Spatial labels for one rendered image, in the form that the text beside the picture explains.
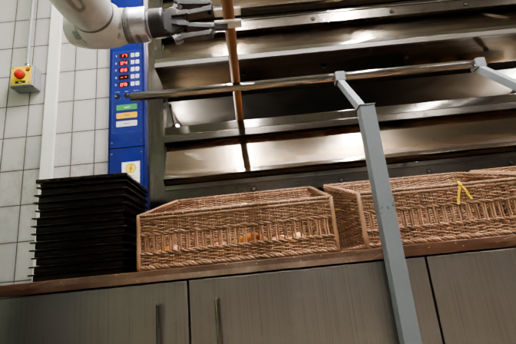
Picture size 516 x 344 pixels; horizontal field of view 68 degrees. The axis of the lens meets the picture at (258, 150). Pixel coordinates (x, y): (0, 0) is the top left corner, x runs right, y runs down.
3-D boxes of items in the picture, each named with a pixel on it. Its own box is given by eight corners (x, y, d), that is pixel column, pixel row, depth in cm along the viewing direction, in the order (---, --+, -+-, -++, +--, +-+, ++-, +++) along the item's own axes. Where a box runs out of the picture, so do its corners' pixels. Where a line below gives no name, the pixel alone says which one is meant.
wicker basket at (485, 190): (331, 255, 148) (320, 184, 156) (475, 240, 149) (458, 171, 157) (364, 249, 101) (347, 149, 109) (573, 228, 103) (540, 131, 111)
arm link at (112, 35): (134, 54, 104) (117, 31, 91) (77, 58, 104) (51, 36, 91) (133, 17, 106) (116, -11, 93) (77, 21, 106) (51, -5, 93)
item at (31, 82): (18, 94, 174) (20, 74, 177) (41, 91, 174) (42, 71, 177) (8, 86, 167) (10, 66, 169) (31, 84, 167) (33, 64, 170)
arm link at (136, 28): (133, 51, 103) (156, 48, 103) (121, 31, 94) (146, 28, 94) (133, 21, 106) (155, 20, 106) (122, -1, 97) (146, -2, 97)
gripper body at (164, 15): (153, 19, 105) (187, 16, 105) (153, 46, 102) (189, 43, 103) (145, 1, 98) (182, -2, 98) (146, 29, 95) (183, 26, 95)
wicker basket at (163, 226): (176, 270, 149) (174, 200, 157) (322, 256, 148) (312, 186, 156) (132, 272, 102) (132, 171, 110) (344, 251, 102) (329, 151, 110)
